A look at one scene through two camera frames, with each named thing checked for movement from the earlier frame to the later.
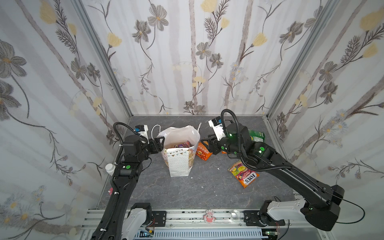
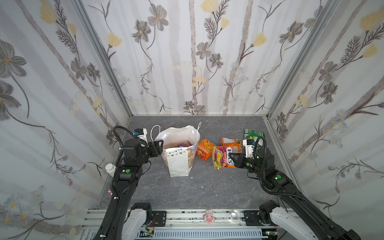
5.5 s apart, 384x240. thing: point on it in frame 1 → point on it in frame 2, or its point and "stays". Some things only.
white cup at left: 110,168 stays
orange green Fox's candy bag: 245,177 → 221,159
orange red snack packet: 202,151 stays
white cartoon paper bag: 179,148 stays
